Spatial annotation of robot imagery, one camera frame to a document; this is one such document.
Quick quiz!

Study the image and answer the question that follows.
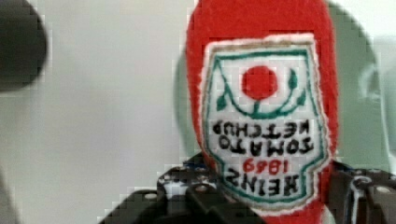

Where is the green mug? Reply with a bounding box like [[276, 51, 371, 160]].
[[358, 35, 396, 169]]

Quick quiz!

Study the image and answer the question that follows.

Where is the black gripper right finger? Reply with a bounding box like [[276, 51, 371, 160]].
[[327, 161, 396, 224]]

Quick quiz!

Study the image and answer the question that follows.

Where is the black frying pan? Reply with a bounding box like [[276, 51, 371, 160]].
[[0, 0, 48, 91]]

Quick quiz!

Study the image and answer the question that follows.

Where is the red plush ketchup bottle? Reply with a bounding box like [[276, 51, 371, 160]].
[[186, 0, 338, 224]]

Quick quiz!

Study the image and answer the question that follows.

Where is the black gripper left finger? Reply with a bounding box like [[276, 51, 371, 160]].
[[157, 153, 228, 212]]

